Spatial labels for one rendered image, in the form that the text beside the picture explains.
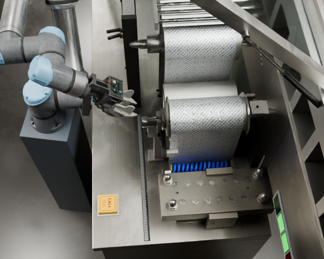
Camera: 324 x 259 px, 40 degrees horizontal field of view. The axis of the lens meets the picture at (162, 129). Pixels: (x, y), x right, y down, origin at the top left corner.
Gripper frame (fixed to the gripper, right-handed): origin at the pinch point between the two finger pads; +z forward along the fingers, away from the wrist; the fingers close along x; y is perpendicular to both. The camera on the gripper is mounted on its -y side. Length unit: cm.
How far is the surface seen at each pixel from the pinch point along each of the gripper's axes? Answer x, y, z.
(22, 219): 7, -144, 32
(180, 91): 10.3, 5.8, 17.2
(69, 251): -13, -125, 53
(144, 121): 1.2, -5.3, 9.8
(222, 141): -7.5, 10.5, 30.5
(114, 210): -21.4, -34.1, 17.3
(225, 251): -34, -22, 64
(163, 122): -4.0, 4.8, 9.2
